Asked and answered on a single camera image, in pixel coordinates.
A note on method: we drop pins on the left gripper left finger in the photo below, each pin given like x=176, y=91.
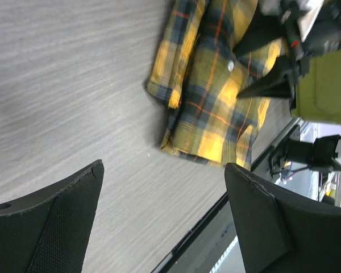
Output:
x=48, y=230

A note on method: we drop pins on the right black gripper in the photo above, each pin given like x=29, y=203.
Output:
x=279, y=82

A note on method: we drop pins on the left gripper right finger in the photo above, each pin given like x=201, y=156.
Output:
x=279, y=230

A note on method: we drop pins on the yellow plaid long sleeve shirt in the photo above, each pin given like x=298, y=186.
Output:
x=197, y=76

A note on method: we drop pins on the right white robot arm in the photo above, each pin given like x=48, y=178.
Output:
x=308, y=72

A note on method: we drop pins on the green laundry basket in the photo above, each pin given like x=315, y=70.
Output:
x=318, y=95

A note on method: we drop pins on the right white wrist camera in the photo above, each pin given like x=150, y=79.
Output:
x=309, y=12

